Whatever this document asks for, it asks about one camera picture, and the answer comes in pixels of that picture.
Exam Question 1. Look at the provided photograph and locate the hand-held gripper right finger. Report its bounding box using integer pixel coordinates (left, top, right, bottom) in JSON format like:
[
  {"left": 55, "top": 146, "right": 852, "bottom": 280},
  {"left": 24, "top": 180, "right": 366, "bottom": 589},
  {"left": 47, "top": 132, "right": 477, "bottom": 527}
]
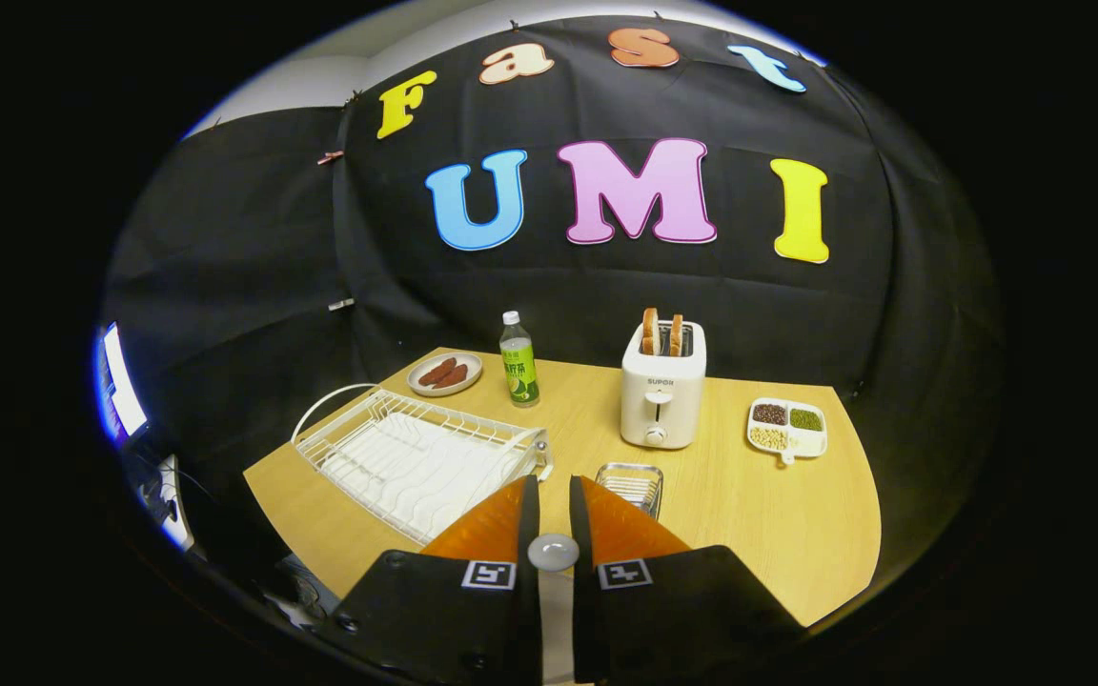
[{"left": 568, "top": 474, "right": 803, "bottom": 685}]

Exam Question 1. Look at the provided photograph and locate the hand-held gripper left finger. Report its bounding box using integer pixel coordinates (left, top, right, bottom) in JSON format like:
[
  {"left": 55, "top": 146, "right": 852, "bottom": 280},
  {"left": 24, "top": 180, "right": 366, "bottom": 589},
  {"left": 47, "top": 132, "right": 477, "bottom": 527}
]
[{"left": 325, "top": 474, "right": 542, "bottom": 686}]

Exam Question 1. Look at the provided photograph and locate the metal spoon with pink handle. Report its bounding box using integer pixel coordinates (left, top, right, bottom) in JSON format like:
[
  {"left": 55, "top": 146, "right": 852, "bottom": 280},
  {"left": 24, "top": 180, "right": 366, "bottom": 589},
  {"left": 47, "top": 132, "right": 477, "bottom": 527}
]
[{"left": 527, "top": 534, "right": 580, "bottom": 575}]

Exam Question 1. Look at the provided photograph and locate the metal wire basket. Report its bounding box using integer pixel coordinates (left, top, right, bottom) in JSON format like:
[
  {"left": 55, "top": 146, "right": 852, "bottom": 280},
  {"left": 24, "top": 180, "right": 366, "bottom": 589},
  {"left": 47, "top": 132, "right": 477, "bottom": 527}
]
[{"left": 595, "top": 462, "right": 665, "bottom": 521}]

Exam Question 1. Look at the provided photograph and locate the white wire dish rack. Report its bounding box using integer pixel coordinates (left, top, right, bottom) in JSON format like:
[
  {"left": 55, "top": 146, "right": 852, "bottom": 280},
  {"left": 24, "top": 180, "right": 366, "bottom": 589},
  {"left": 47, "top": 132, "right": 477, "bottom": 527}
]
[{"left": 291, "top": 383, "right": 555, "bottom": 546}]

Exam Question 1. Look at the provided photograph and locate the small grey sausage plate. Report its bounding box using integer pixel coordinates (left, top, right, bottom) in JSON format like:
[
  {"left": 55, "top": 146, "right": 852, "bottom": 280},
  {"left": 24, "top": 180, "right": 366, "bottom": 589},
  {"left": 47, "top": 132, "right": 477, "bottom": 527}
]
[{"left": 407, "top": 352, "right": 484, "bottom": 398}]

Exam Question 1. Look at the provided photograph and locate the white divided bean dish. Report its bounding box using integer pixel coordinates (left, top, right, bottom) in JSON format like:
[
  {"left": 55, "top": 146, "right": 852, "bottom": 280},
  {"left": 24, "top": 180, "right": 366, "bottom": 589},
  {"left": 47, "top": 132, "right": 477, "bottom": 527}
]
[{"left": 746, "top": 397, "right": 829, "bottom": 466}]

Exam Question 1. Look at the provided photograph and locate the white drip tray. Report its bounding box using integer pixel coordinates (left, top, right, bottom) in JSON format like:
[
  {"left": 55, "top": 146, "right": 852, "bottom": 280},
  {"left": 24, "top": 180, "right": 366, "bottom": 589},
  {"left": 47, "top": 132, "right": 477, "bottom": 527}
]
[{"left": 335, "top": 419, "right": 526, "bottom": 539}]

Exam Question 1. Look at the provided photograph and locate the white toaster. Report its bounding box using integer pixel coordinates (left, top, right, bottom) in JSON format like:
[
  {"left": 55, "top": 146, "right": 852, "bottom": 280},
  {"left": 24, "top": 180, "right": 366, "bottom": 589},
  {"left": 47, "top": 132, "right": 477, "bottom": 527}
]
[{"left": 620, "top": 321, "right": 708, "bottom": 451}]

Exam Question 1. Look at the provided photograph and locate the green label drink bottle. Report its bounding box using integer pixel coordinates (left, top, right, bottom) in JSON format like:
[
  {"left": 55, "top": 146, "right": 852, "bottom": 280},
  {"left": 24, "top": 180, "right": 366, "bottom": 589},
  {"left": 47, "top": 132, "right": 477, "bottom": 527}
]
[{"left": 498, "top": 311, "right": 541, "bottom": 409}]

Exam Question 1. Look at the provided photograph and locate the computer monitor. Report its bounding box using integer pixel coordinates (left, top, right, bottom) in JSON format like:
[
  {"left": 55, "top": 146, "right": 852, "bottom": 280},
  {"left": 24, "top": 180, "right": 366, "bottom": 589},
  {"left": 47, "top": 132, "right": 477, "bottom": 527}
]
[{"left": 93, "top": 322, "right": 152, "bottom": 447}]

